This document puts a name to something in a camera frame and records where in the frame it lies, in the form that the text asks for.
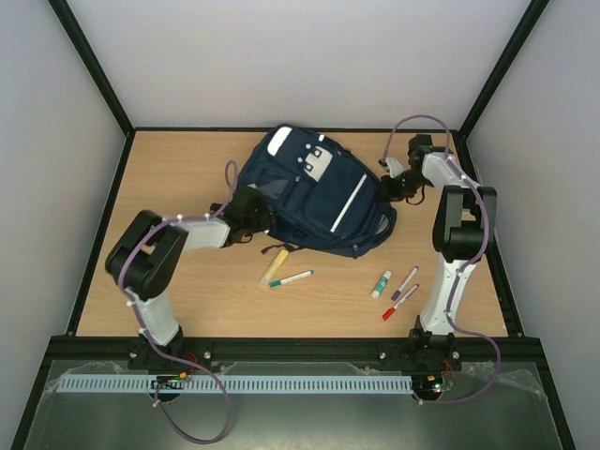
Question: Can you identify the black enclosure frame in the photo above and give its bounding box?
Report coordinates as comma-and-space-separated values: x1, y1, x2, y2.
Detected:
11, 0, 575, 449

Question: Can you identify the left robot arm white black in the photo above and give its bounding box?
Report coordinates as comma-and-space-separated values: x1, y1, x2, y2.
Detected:
104, 186, 276, 347

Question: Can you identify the red capped white marker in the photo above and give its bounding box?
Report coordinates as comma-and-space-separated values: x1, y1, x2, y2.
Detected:
382, 284, 420, 321

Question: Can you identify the purple capped white marker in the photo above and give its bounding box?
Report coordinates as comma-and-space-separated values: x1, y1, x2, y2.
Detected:
391, 266, 419, 301

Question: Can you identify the navy blue student backpack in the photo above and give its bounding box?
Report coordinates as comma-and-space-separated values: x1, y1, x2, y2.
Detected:
236, 124, 397, 258

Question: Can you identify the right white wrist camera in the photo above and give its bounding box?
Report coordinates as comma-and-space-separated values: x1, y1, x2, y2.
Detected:
379, 157, 404, 178

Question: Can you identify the thin black gripper wire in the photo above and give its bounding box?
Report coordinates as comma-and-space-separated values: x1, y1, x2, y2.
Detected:
405, 185, 430, 207

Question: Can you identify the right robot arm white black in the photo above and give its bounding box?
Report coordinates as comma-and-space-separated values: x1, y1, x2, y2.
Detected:
380, 134, 497, 368

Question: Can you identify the white glue stick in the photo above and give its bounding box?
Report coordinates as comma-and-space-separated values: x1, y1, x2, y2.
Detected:
370, 270, 392, 298

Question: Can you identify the teal capped white marker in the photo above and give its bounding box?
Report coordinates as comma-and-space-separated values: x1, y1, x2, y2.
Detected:
268, 270, 314, 288

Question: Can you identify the yellow highlighter pen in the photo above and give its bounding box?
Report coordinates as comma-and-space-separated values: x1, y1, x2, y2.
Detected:
260, 248, 289, 285

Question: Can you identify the light blue slotted cable duct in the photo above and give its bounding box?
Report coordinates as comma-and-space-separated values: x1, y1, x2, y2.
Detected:
56, 374, 413, 395

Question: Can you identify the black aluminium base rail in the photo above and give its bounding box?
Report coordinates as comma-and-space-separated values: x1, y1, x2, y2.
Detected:
49, 337, 465, 371

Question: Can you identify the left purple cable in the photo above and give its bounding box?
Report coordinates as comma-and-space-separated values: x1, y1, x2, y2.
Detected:
116, 159, 234, 444

